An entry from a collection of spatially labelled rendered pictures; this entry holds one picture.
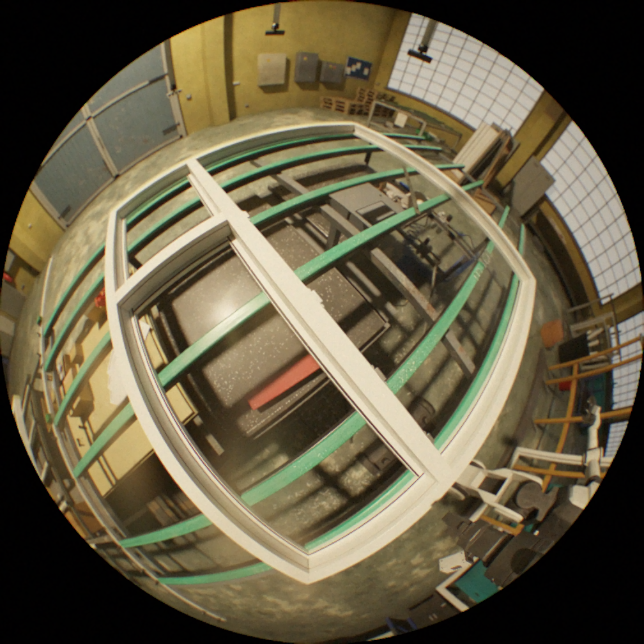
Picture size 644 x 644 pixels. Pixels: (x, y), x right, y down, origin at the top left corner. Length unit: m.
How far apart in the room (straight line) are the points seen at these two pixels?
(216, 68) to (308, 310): 5.92
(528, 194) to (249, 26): 8.49
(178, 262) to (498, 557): 0.84
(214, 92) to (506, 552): 6.32
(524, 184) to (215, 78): 8.31
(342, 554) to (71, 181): 6.75
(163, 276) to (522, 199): 7.56
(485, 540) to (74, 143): 6.68
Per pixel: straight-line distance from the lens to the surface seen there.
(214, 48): 6.07
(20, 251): 7.23
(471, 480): 1.03
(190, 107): 6.24
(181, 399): 0.76
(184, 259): 0.56
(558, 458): 2.76
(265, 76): 6.69
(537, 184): 7.37
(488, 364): 0.70
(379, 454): 1.25
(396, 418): 0.39
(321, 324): 0.35
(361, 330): 0.74
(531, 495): 0.91
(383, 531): 0.53
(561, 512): 0.91
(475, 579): 4.11
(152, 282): 0.58
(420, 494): 0.53
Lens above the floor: 1.27
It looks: 71 degrees down
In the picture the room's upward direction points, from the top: 21 degrees clockwise
